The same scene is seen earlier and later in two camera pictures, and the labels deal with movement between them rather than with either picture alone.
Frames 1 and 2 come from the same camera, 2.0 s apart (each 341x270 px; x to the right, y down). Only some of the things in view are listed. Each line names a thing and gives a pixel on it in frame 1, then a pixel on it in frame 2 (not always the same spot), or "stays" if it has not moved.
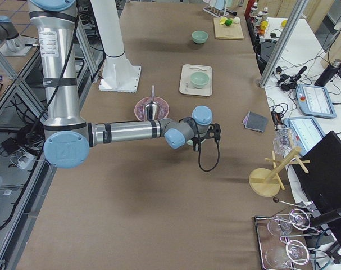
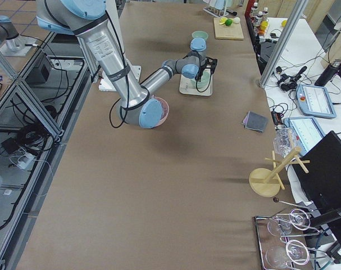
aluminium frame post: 289,29 stays
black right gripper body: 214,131 -> 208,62
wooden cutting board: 232,32 stays
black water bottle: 329,73 stays
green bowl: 199,36 stays
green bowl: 190,142 -> 204,84
